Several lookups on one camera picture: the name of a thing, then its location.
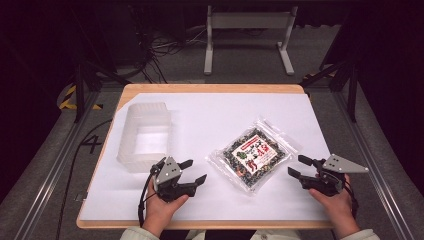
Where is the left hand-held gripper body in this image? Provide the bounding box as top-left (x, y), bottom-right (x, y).
top-left (149, 156), bottom-right (198, 203)

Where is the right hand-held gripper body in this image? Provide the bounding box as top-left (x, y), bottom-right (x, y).
top-left (300, 153), bottom-right (370, 198)

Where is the translucent plastic container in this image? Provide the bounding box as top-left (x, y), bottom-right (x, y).
top-left (116, 101), bottom-right (173, 174)

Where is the clear printed snack packet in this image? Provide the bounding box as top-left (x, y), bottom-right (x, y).
top-left (205, 116), bottom-right (303, 196)

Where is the person's left hand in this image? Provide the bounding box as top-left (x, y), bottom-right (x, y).
top-left (142, 178), bottom-right (190, 238)

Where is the person's right hand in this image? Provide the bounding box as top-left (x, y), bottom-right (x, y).
top-left (308, 173), bottom-right (362, 240)

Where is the white paper sheet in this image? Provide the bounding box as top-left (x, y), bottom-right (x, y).
top-left (79, 92), bottom-right (333, 222)

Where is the wooden table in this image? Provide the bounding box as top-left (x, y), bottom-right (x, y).
top-left (75, 83), bottom-right (335, 231)

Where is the black metal stand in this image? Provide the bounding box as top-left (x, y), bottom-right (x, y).
top-left (70, 59), bottom-right (132, 124)
top-left (299, 59), bottom-right (360, 124)

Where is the yellow black hazard tape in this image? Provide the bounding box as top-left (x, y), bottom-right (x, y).
top-left (57, 84), bottom-right (104, 111)

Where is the white metal stand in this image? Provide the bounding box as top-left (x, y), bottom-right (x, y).
top-left (203, 4), bottom-right (299, 77)

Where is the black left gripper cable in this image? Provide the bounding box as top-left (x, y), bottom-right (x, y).
top-left (137, 168), bottom-right (158, 228)

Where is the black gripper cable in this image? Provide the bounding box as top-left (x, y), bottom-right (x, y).
top-left (343, 181), bottom-right (360, 220)
top-left (137, 168), bottom-right (158, 228)

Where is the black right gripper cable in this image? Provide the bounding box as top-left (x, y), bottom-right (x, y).
top-left (343, 181), bottom-right (360, 220)

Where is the aluminium rail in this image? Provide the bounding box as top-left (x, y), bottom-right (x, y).
top-left (13, 90), bottom-right (101, 240)
top-left (332, 90), bottom-right (418, 240)

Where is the black floor cable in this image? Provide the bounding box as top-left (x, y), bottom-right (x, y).
top-left (54, 118), bottom-right (114, 240)

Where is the bundle of black cables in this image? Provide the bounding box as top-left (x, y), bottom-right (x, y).
top-left (128, 6), bottom-right (209, 84)

